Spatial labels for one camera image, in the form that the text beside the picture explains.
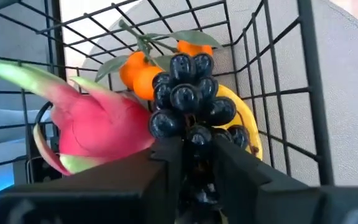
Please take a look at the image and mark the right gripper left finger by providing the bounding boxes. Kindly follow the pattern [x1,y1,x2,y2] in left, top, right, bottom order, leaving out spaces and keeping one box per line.
[0,136,185,224]

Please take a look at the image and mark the tangerine cluster with leaves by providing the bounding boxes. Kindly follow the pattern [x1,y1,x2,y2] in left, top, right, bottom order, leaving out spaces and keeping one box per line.
[94,19,223,101]

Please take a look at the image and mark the yellow star fruit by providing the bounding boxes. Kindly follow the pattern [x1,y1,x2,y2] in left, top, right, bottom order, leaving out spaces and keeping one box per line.
[216,84,264,161]

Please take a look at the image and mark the pink dragon fruit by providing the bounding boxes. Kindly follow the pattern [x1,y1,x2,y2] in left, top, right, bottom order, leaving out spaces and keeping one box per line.
[0,60,157,177]

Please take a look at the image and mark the black wire basket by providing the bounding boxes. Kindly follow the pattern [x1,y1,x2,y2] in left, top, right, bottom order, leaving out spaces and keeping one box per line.
[0,0,335,200]

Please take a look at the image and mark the black grape bunch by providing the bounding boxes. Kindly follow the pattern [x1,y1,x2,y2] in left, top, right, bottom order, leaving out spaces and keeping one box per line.
[149,52,250,218]

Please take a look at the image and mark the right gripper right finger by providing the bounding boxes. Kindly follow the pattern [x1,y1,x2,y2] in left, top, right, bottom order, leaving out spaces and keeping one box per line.
[213,136,358,224]

